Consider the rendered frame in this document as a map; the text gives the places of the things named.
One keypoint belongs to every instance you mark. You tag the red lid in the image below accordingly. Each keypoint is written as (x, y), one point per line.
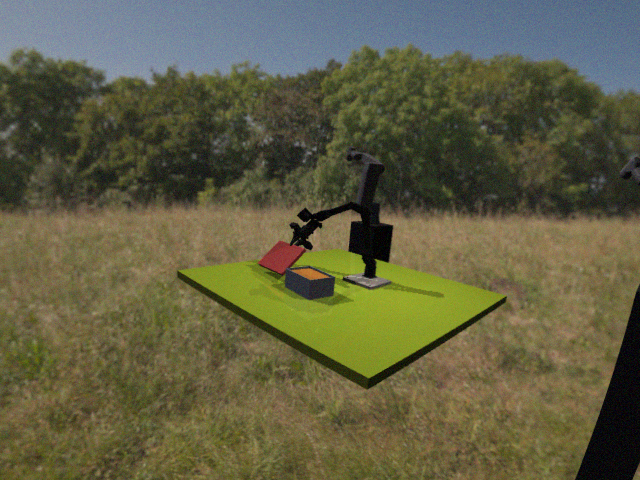
(281, 256)

